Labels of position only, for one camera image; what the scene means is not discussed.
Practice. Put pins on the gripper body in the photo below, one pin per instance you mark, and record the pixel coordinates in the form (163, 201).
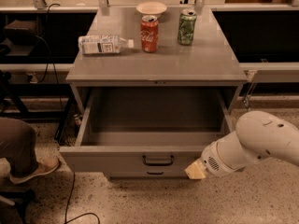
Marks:
(210, 159)

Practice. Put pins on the black top drawer handle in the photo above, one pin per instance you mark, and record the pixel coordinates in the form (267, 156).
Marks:
(157, 161)

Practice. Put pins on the person's leg brown trousers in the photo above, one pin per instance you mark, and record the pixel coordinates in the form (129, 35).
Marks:
(17, 146)

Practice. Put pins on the black box on shelf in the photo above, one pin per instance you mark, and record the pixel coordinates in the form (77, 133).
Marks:
(21, 32)

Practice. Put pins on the grey bottom drawer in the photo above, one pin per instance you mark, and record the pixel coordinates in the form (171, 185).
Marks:
(145, 175)

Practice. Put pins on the green soda can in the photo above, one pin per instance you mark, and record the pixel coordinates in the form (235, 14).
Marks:
(186, 26)

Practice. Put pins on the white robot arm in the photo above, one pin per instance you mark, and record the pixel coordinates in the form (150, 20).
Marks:
(258, 136)

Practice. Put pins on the tan shoe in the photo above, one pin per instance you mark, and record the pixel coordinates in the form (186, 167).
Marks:
(45, 167)

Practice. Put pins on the clear plastic water bottle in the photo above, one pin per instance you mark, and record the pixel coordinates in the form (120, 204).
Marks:
(103, 44)

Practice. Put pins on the grey top drawer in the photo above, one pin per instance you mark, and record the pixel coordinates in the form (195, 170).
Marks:
(121, 124)

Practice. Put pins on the grey metal drawer cabinet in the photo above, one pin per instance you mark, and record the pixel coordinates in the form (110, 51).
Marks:
(207, 63)

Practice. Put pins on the white paper bowl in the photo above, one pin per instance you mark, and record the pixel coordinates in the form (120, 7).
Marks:
(151, 8)

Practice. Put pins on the grey drawer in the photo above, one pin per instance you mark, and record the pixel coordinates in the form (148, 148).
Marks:
(145, 175)
(121, 124)

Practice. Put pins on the red cola can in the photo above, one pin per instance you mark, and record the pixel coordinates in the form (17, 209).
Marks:
(149, 33)

